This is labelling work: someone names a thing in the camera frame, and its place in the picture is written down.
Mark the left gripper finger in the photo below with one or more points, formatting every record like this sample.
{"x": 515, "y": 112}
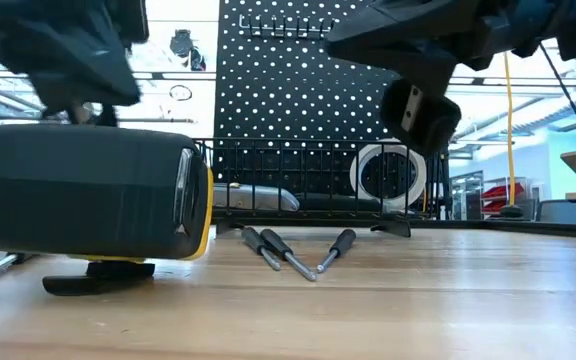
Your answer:
{"x": 83, "y": 75}
{"x": 108, "y": 277}

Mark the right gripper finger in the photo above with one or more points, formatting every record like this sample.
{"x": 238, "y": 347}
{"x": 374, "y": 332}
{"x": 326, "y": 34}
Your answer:
{"x": 433, "y": 120}
{"x": 398, "y": 40}

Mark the yellow black tape measure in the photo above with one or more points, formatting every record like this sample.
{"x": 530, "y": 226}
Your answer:
{"x": 78, "y": 195}

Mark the white masking tape roll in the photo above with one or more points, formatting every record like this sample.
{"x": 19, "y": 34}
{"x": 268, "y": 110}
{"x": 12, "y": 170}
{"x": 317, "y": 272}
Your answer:
{"x": 356, "y": 175}

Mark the black folding utility knife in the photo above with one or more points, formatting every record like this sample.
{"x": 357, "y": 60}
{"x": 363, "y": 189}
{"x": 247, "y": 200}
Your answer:
{"x": 338, "y": 204}

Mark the grey utility knife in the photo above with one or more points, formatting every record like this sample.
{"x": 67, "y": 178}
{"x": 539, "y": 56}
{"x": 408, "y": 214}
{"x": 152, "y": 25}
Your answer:
{"x": 253, "y": 197}

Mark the grey metal cabinet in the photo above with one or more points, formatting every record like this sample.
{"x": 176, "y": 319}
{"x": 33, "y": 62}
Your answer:
{"x": 465, "y": 195}

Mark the red storage bins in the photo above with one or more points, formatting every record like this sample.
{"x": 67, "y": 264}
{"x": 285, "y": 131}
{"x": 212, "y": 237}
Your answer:
{"x": 500, "y": 192}

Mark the metal tool hook rack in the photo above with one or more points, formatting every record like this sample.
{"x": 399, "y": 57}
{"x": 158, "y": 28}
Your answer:
{"x": 278, "y": 31}

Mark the black metal pegboard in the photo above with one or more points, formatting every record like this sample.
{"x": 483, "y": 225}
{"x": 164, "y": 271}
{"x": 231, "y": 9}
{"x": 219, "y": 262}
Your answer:
{"x": 278, "y": 100}

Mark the black aluminium table frame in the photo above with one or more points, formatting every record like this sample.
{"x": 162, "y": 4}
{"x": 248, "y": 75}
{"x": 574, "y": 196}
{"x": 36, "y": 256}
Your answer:
{"x": 543, "y": 229}

